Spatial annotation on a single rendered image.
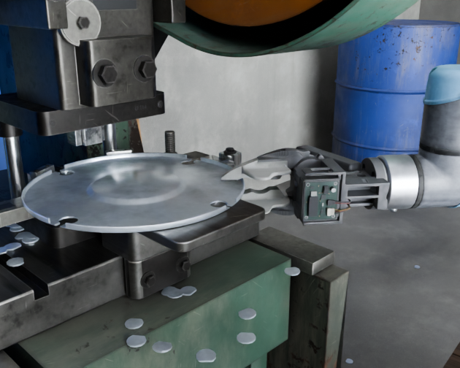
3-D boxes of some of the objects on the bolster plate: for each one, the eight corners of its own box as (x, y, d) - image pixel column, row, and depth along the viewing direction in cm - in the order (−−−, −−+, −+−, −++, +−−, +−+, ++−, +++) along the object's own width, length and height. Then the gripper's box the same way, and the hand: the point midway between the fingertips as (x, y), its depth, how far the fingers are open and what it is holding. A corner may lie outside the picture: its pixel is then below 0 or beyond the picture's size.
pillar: (29, 199, 82) (17, 106, 77) (15, 203, 81) (2, 109, 76) (23, 196, 83) (10, 104, 79) (9, 199, 82) (-5, 106, 77)
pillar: (121, 174, 93) (115, 92, 88) (110, 177, 91) (104, 94, 87) (114, 171, 94) (108, 90, 90) (103, 174, 93) (96, 92, 88)
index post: (242, 205, 88) (243, 147, 85) (229, 210, 86) (229, 151, 83) (230, 201, 90) (230, 144, 86) (217, 206, 88) (216, 148, 84)
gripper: (394, 158, 69) (225, 165, 66) (386, 231, 72) (226, 240, 70) (369, 141, 77) (218, 146, 74) (363, 207, 80) (219, 214, 78)
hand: (230, 183), depth 75 cm, fingers closed
